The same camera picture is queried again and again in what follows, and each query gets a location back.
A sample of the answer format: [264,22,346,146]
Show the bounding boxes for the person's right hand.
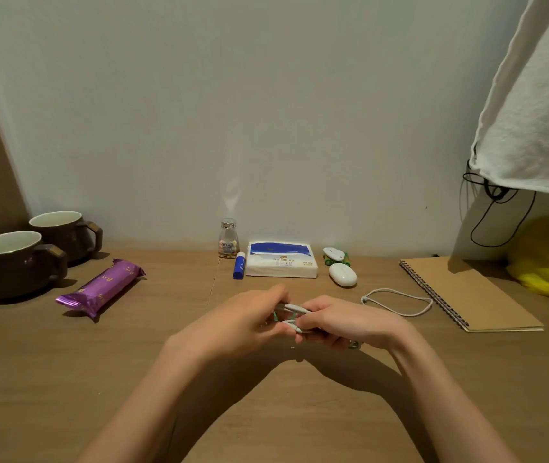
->
[293,295,415,352]

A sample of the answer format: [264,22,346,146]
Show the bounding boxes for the purple snack wrapper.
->
[54,259,146,320]

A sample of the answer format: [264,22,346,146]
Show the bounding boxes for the small glass bottle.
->
[218,217,240,259]

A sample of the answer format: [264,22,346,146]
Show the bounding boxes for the person's left hand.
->
[163,283,304,367]

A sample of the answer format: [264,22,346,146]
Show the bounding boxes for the white usb cable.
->
[272,303,363,351]

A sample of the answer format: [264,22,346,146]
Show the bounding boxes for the brown spiral notebook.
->
[398,257,545,333]

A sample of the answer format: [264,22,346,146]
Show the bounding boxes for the small white green packet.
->
[322,246,351,267]

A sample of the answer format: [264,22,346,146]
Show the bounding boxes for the white hanging cloth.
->
[469,0,549,198]

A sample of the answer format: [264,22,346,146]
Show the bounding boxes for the blue white tissue pack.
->
[245,241,319,279]

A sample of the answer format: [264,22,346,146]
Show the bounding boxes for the short white cord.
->
[360,287,435,318]

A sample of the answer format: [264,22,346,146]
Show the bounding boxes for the white oval earbud case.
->
[328,262,358,289]

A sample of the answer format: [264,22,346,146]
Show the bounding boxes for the black wire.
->
[462,158,538,248]

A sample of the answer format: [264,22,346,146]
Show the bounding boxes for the brown mug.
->
[28,210,104,266]
[0,230,69,302]

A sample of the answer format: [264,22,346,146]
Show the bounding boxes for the person's left forearm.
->
[76,341,207,463]

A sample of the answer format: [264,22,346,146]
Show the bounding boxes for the person's right forearm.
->
[389,327,521,463]

